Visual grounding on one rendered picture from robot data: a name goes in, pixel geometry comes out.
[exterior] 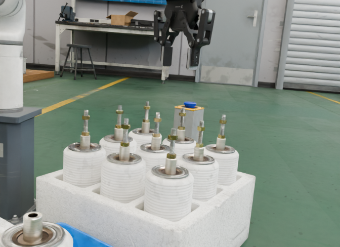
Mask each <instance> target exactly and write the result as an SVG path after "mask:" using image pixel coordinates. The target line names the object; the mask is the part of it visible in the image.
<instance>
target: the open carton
mask: <svg viewBox="0 0 340 247"><path fill-rule="evenodd" d="M137 14H138V13H136V12H133V11H129V12H128V13H127V14H125V15H109V16H108V17H106V18H109V19H111V25H124V26H130V24H131V19H133V18H134V17H135V16H136V15H137Z"/></svg>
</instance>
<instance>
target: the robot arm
mask: <svg viewBox="0 0 340 247"><path fill-rule="evenodd" d="M203 1H204V0H166V7H165V10H164V11H158V10H155V11H154V41H155V42H158V43H160V45H161V57H160V61H161V65H162V66H171V65H172V54H173V47H171V46H172V45H173V42H174V40H175V38H176V36H178V35H179V33H180V32H182V31H183V33H184V35H185V36H186V37H187V41H188V45H189V47H190V48H188V53H187V65H186V68H187V69H189V70H196V69H197V66H198V65H199V57H200V49H201V47H203V46H205V45H209V44H210V40H211V35H212V31H213V26H214V20H215V15H216V12H215V11H214V10H210V9H205V8H204V9H202V6H201V3H202V2H203ZM25 20H26V1H25V0H0V113H16V112H21V111H23V46H22V45H23V37H24V34H25ZM198 20H200V21H199V23H198ZM169 28H170V29H169ZM159 30H161V36H159ZM204 32H205V37H204ZM169 35H170V36H169ZM168 36H169V39H167V38H168Z"/></svg>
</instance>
